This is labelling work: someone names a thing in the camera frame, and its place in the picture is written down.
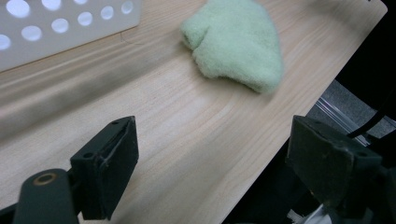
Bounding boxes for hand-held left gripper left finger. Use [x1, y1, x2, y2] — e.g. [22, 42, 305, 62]
[69, 116, 139, 221]

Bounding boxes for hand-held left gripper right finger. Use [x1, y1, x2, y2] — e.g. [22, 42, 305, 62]
[285, 115, 383, 217]

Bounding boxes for white perforated plastic basket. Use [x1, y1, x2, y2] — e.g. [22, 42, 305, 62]
[0, 0, 144, 73]

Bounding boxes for green toy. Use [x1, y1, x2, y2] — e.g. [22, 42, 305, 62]
[179, 0, 284, 93]

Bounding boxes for metal floor rail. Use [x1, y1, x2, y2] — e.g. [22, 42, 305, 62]
[306, 96, 373, 147]

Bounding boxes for black cable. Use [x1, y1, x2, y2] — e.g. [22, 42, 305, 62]
[346, 87, 396, 139]

